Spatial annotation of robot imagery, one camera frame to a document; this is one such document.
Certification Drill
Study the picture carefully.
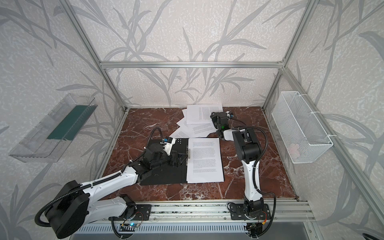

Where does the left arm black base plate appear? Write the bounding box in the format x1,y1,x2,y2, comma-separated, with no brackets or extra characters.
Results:
120,204,152,221

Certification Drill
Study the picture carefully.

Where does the electronics board with wires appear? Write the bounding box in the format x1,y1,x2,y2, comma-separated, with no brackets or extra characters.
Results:
245,202,277,239
109,217,142,240

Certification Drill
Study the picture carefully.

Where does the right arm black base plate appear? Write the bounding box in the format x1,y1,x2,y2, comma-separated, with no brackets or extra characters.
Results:
227,201,272,221

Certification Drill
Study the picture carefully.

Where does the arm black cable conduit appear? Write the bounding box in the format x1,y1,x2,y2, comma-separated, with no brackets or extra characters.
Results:
230,118,277,211
33,126,164,228

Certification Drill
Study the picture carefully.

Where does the white paper under centre stack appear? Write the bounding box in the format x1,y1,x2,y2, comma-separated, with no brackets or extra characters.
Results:
170,127,195,139

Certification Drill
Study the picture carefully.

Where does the clear plastic wall tray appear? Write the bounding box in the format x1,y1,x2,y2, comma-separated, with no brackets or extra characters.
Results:
9,94,98,163

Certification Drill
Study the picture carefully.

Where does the left electronics board with wires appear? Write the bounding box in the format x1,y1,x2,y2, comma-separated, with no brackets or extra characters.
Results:
109,217,142,240

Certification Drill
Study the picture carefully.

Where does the white wire mesh basket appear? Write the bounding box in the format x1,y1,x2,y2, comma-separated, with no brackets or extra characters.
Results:
272,91,334,164

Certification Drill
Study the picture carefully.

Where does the aluminium front rail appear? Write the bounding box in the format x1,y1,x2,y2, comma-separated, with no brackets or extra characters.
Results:
61,200,316,224

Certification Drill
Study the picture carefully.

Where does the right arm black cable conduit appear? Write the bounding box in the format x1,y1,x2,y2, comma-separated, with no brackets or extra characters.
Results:
230,118,277,211

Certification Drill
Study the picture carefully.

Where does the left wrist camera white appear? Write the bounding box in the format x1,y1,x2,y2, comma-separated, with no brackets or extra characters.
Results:
161,137,176,156

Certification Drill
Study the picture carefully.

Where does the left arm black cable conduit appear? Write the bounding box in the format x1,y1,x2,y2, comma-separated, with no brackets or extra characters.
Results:
33,126,164,228

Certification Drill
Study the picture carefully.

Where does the blue and black file folder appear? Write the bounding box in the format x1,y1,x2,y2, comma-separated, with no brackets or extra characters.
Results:
139,137,225,186

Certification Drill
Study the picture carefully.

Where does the aluminium cage frame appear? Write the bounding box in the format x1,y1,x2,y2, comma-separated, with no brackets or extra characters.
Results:
59,1,384,223

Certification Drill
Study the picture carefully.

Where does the right electronics board with wires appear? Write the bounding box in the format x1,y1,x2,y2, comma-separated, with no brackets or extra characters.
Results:
245,202,277,239

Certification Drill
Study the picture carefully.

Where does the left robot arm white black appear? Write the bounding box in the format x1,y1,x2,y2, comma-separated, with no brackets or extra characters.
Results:
43,139,189,239

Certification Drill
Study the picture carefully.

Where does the white printed paper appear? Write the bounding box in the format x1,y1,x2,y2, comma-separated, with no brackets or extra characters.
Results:
187,138,224,184
177,109,216,138
186,104,223,125

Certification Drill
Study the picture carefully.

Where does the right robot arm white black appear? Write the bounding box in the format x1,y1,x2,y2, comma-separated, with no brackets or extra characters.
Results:
210,112,268,204

